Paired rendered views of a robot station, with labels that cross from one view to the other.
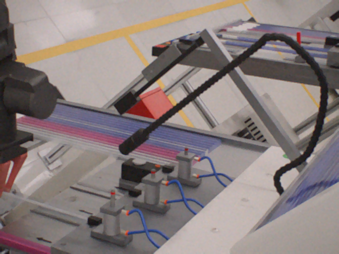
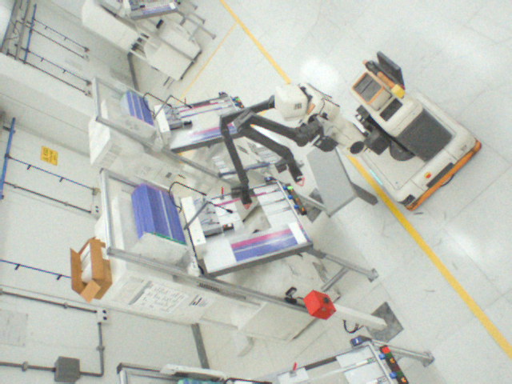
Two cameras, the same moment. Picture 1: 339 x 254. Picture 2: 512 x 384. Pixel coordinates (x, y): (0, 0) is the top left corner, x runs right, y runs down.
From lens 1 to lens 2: 3.54 m
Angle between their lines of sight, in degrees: 110
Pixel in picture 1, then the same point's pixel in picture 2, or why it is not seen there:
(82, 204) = (231, 218)
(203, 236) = (190, 206)
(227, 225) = (189, 211)
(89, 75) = not seen: outside the picture
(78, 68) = not seen: outside the picture
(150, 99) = (312, 296)
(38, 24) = not seen: outside the picture
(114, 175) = (239, 230)
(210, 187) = (205, 224)
